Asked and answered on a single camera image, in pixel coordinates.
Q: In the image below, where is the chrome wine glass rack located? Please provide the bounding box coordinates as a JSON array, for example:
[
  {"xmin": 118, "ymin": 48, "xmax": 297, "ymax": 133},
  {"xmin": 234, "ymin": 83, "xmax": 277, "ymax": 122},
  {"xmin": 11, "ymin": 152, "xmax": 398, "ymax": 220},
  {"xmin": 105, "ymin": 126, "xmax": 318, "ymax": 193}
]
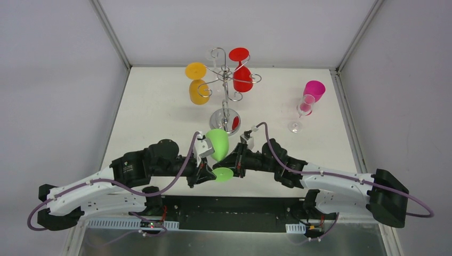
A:
[{"xmin": 206, "ymin": 47, "xmax": 262, "ymax": 136}]

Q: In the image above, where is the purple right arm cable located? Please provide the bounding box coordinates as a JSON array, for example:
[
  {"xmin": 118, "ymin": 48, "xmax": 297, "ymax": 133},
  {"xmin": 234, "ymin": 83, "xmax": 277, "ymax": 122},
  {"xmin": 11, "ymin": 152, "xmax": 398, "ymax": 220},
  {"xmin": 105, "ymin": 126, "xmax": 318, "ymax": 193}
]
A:
[{"xmin": 252, "ymin": 122, "xmax": 435, "ymax": 219}]

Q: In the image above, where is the green plastic wine glass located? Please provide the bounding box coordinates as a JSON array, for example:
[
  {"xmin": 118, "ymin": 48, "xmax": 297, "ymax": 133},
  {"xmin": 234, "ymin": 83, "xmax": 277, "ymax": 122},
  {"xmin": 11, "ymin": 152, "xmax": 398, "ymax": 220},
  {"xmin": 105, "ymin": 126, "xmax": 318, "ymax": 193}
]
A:
[{"xmin": 205, "ymin": 129, "xmax": 233, "ymax": 182}]

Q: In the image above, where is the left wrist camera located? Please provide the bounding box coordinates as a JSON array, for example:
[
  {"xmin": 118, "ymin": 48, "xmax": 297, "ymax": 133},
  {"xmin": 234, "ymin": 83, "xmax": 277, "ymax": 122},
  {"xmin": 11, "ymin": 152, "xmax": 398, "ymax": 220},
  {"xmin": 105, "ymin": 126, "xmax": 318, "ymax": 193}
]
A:
[{"xmin": 193, "ymin": 132, "xmax": 215, "ymax": 167}]

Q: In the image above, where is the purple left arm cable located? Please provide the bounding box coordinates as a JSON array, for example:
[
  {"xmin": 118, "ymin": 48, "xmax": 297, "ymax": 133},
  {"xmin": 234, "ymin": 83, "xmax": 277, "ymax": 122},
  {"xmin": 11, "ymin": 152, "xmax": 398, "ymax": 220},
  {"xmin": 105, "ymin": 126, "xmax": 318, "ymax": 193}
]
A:
[{"xmin": 27, "ymin": 131, "xmax": 202, "ymax": 232}]

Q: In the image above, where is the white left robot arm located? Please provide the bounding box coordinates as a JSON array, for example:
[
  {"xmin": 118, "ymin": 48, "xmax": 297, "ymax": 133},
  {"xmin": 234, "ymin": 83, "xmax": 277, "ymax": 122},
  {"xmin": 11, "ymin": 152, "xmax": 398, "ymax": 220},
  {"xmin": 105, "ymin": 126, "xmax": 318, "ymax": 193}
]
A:
[{"xmin": 29, "ymin": 134, "xmax": 229, "ymax": 231}]

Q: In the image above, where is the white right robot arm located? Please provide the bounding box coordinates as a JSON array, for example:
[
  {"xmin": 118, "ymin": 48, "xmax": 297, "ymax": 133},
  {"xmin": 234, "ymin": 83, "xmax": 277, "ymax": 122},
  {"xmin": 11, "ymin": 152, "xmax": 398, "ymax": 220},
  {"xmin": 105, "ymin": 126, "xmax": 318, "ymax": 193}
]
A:
[{"xmin": 213, "ymin": 139, "xmax": 409, "ymax": 228}]

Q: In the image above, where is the clear wine glass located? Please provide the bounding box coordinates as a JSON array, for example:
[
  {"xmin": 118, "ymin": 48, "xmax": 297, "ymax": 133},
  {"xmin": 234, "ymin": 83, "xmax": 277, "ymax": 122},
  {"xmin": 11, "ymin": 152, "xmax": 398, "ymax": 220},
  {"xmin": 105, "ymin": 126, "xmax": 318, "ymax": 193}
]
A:
[
  {"xmin": 205, "ymin": 48, "xmax": 219, "ymax": 69},
  {"xmin": 288, "ymin": 94, "xmax": 316, "ymax": 133}
]

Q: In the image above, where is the magenta plastic wine glass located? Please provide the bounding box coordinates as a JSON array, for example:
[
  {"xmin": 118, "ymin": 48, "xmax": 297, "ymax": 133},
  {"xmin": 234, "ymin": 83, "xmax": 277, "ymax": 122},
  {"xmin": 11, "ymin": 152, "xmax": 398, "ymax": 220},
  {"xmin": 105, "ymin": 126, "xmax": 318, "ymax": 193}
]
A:
[{"xmin": 300, "ymin": 80, "xmax": 326, "ymax": 115}]

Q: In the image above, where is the orange plastic wine glass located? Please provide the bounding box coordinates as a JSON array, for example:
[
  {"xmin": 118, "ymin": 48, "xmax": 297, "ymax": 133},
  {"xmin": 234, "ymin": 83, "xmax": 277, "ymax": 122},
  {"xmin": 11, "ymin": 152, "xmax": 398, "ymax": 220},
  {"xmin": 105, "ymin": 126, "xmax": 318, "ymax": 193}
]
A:
[{"xmin": 185, "ymin": 62, "xmax": 209, "ymax": 105}]

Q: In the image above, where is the red plastic wine glass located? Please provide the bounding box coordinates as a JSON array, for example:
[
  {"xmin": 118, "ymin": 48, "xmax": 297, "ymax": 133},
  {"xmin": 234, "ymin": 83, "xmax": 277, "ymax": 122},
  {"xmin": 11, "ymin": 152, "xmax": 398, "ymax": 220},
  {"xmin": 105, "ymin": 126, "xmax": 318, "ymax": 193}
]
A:
[{"xmin": 229, "ymin": 47, "xmax": 253, "ymax": 93}]

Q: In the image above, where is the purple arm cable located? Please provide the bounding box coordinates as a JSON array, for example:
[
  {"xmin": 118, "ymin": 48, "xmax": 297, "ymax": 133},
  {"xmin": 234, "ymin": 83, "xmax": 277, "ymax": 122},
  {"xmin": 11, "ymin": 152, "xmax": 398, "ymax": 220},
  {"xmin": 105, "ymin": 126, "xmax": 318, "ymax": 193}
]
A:
[
  {"xmin": 27, "ymin": 131, "xmax": 202, "ymax": 232},
  {"xmin": 252, "ymin": 122, "xmax": 435, "ymax": 219}
]

